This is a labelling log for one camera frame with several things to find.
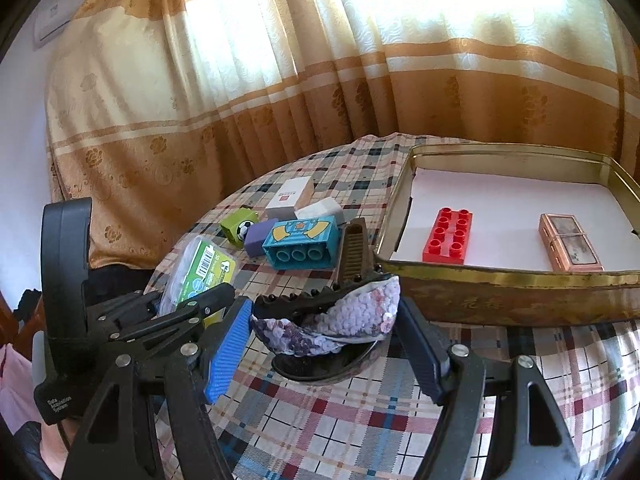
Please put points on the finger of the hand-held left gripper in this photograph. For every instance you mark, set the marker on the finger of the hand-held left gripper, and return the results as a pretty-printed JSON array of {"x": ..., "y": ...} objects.
[
  {"x": 165, "y": 327},
  {"x": 210, "y": 297}
]

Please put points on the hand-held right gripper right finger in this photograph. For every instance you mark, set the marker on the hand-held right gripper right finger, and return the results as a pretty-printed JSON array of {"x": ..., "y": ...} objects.
[{"x": 425, "y": 355}]

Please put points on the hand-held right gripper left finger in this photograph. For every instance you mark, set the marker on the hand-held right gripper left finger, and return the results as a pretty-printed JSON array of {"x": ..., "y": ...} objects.
[{"x": 227, "y": 355}]

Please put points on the green block with ball print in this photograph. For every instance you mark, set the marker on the green block with ball print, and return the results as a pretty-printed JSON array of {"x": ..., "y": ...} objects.
[{"x": 237, "y": 227}]

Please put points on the purple block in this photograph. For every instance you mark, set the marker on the purple block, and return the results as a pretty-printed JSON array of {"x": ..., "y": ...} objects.
[{"x": 260, "y": 240}]

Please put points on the sequined black hair claw clip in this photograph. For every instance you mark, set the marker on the sequined black hair claw clip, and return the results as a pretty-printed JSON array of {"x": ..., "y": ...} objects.
[{"x": 350, "y": 315}]

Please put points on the wooden toy box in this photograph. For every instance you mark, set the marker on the wooden toy box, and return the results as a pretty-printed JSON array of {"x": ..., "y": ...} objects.
[{"x": 500, "y": 292}]

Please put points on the teal building block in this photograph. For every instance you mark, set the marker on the teal building block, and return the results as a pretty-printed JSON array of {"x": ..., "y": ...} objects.
[{"x": 300, "y": 242}]

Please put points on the white block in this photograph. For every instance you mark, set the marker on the white block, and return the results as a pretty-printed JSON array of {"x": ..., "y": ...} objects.
[{"x": 322, "y": 210}]

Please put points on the clear packet with green label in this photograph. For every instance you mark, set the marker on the clear packet with green label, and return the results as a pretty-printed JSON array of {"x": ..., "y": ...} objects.
[{"x": 207, "y": 262}]

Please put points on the dark bulky object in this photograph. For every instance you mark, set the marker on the dark bulky object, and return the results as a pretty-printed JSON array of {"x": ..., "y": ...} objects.
[{"x": 120, "y": 282}]

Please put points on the pink cloth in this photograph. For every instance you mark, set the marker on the pink cloth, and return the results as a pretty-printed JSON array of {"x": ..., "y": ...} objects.
[{"x": 17, "y": 385}]

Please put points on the round table with plaid cloth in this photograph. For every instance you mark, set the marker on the round table with plaid cloth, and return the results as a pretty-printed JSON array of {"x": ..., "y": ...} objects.
[{"x": 330, "y": 425}]

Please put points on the red building block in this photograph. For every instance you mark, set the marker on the red building block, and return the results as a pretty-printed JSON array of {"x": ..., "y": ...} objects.
[{"x": 447, "y": 237}]

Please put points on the brown hair comb clip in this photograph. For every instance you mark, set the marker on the brown hair comb clip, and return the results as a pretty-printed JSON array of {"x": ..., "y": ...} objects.
[{"x": 355, "y": 252}]

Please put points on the white box with red label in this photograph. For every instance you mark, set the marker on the white box with red label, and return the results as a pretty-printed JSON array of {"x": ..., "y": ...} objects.
[{"x": 290, "y": 195}]

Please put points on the white paper tin lining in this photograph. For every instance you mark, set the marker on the white paper tin lining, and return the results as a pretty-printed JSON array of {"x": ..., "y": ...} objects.
[{"x": 505, "y": 210}]

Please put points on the copper rectangular case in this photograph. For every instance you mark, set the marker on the copper rectangular case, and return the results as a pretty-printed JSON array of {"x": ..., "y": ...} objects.
[{"x": 572, "y": 240}]

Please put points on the beige and orange curtain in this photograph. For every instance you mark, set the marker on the beige and orange curtain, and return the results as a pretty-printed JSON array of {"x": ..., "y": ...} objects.
[{"x": 250, "y": 85}]

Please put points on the white air conditioner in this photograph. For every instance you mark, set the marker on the white air conditioner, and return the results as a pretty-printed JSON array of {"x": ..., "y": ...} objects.
[{"x": 52, "y": 22}]

